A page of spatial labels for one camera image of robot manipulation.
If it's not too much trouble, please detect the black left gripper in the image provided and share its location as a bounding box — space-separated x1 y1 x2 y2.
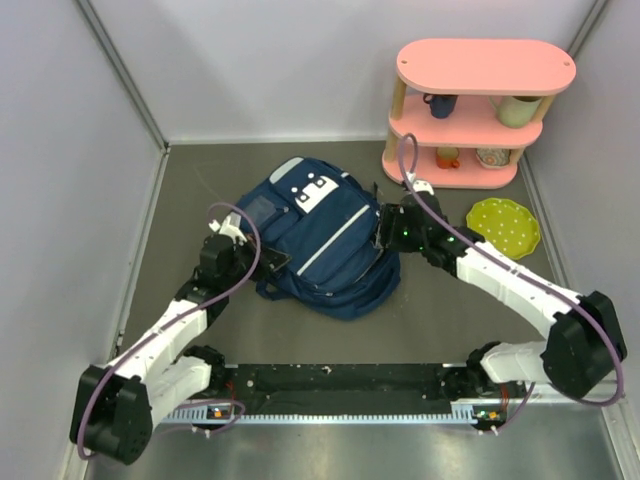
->
222 233 291 289

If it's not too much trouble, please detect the navy blue student backpack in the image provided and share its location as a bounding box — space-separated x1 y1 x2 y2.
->
236 157 401 320

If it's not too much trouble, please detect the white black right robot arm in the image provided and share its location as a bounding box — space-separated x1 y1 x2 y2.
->
375 192 626 402

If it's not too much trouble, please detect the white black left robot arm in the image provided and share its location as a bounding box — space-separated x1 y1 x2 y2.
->
69 234 291 465

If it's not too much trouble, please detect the orange small cup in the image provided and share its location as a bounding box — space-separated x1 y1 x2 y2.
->
435 146 460 169

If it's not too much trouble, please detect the patterned small bowl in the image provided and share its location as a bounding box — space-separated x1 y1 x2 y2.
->
475 148 510 169

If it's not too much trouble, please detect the dark blue mug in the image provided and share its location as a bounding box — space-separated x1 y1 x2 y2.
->
423 93 458 119

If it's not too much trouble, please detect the green polka dot plate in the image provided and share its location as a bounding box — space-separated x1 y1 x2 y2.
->
466 198 541 260

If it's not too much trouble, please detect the pink three-tier shelf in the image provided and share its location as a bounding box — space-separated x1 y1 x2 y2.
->
382 38 577 189

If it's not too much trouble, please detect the cream green mug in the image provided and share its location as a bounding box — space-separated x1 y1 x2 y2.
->
489 96 542 129

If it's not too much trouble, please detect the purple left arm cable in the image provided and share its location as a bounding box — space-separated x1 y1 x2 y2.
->
77 202 262 459

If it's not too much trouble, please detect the grey slotted cable duct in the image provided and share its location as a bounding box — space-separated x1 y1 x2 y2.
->
161 403 505 426

